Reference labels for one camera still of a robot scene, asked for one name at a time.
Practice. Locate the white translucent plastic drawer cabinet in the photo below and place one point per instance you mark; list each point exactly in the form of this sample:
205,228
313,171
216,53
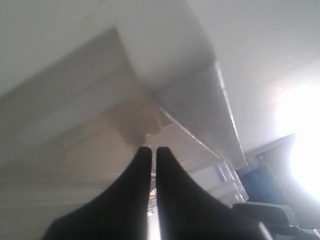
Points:
75,107

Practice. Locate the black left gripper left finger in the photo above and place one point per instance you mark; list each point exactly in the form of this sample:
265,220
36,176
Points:
118,213

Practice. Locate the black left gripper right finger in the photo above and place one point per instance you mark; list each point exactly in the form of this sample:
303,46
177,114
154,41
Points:
187,212

